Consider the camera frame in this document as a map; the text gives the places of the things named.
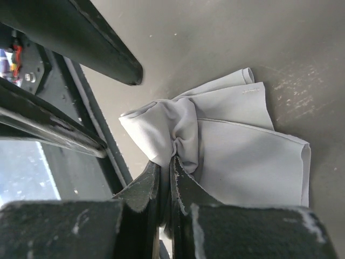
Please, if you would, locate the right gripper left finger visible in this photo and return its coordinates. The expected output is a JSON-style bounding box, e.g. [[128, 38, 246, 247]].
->
[[1, 162, 160, 258]]

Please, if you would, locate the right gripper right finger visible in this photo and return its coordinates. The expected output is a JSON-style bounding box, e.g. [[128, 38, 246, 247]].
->
[[170, 156, 337, 258]]

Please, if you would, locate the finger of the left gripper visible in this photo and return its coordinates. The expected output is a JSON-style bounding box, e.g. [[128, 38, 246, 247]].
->
[[1, 1, 143, 86], [1, 78, 107, 158]]

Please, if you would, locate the grey underwear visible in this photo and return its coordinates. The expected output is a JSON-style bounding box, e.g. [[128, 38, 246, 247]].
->
[[119, 68, 311, 206]]

